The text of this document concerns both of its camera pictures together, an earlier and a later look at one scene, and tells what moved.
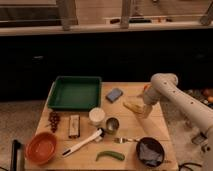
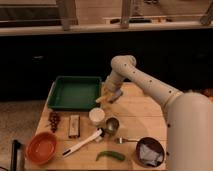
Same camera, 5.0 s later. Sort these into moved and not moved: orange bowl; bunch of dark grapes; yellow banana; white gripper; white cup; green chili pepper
Moved: white gripper; yellow banana
Not moved: orange bowl; white cup; green chili pepper; bunch of dark grapes
